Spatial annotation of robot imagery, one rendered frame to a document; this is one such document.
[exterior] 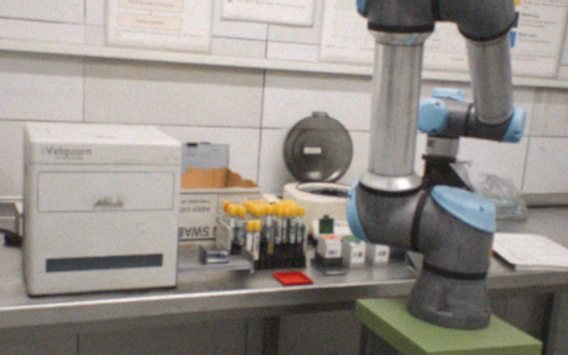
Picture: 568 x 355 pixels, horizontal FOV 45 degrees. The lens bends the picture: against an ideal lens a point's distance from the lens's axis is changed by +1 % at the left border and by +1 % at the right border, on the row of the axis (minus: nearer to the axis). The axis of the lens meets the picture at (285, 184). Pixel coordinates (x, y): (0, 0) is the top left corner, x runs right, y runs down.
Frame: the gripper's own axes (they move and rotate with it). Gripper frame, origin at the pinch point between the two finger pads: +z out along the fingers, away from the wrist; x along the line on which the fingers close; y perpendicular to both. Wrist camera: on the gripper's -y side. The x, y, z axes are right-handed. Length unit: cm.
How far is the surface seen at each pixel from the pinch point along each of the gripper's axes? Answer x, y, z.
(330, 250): 24.3, 6.2, 2.9
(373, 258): 11.5, 8.4, 6.1
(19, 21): 88, 66, -44
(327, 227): 23.0, 11.1, -1.4
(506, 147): -74, 66, -13
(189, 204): 51, 31, -3
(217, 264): 52, 3, 4
